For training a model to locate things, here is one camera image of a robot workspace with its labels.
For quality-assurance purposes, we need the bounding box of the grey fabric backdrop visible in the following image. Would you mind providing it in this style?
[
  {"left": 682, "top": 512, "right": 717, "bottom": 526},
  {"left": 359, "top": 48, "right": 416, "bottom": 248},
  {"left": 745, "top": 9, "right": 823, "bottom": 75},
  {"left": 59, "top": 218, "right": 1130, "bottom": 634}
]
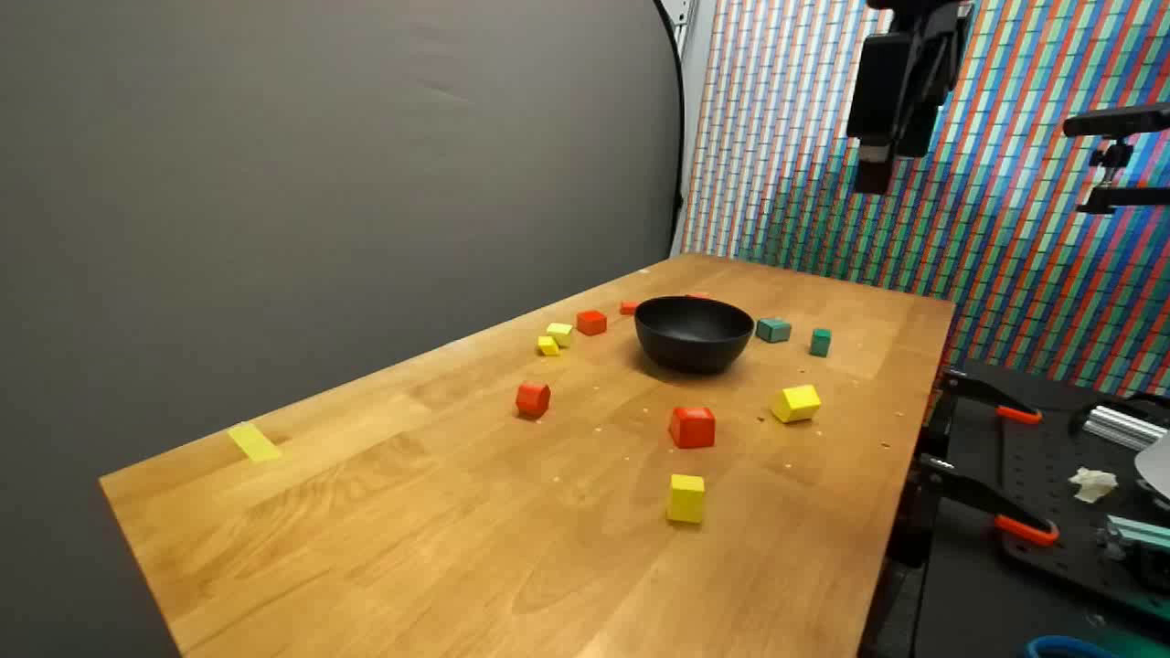
[{"left": 0, "top": 0, "right": 689, "bottom": 658}]

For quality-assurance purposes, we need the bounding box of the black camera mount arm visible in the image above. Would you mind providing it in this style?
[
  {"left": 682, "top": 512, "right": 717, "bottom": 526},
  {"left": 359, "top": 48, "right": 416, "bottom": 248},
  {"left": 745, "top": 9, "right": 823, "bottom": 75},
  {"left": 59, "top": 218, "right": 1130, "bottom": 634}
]
[{"left": 1062, "top": 103, "right": 1170, "bottom": 218}]

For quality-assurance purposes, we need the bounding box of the teal tool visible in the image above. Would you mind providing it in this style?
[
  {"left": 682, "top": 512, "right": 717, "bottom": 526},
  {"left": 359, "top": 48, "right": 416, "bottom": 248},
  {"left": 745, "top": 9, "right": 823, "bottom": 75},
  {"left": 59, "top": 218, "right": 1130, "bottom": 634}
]
[{"left": 1101, "top": 512, "right": 1170, "bottom": 565}]

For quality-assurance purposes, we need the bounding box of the orange-handled black clamp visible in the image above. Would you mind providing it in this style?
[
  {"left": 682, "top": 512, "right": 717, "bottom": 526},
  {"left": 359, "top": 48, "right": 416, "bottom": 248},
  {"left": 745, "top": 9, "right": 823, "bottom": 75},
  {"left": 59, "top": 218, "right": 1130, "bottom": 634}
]
[
  {"left": 921, "top": 455, "right": 1063, "bottom": 551},
  {"left": 942, "top": 370, "right": 1048, "bottom": 433}
]

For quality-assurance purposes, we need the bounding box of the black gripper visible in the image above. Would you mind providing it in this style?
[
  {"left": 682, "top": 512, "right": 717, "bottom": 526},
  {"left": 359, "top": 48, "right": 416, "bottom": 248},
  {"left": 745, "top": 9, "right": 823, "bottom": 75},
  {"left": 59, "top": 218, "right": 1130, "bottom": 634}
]
[{"left": 844, "top": 26, "right": 921, "bottom": 199}]

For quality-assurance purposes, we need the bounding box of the black bowl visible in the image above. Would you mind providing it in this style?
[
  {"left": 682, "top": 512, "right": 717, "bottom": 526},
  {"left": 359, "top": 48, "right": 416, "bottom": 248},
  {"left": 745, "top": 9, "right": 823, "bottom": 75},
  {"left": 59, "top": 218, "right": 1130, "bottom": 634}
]
[{"left": 634, "top": 293, "right": 757, "bottom": 377}]

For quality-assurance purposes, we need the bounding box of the grey round plate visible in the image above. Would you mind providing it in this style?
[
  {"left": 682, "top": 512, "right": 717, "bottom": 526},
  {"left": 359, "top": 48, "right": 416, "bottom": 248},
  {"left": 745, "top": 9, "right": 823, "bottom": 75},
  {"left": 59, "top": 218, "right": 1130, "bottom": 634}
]
[{"left": 1130, "top": 437, "right": 1170, "bottom": 504}]

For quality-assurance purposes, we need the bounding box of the multicoloured patterned backdrop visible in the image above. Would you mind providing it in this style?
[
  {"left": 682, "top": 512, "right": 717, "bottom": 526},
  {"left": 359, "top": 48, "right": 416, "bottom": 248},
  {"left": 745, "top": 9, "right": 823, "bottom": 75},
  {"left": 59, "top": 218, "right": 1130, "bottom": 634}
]
[{"left": 673, "top": 0, "right": 1170, "bottom": 398}]

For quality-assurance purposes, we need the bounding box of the black perforated side table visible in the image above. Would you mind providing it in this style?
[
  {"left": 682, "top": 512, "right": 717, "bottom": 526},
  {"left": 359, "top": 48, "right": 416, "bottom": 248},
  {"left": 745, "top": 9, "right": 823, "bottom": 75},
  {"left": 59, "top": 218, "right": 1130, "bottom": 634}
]
[{"left": 900, "top": 360, "right": 1170, "bottom": 658}]

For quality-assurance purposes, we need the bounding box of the white plastic part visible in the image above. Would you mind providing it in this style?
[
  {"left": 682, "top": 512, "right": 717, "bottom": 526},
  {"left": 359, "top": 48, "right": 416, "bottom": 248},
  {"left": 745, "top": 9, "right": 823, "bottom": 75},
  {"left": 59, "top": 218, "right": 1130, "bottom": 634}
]
[{"left": 1068, "top": 463, "right": 1122, "bottom": 510}]

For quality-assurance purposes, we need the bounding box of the grey metal bar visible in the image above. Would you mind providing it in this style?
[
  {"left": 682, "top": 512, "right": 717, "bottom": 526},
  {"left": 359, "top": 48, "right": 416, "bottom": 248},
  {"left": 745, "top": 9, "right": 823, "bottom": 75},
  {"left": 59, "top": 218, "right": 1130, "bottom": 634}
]
[{"left": 1080, "top": 402, "right": 1170, "bottom": 455}]

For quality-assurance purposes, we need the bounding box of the blue round object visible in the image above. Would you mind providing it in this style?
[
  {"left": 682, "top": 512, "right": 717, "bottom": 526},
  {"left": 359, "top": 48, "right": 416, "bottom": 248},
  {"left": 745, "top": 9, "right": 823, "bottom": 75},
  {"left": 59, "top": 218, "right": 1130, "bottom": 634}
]
[{"left": 1020, "top": 634, "right": 1126, "bottom": 658}]

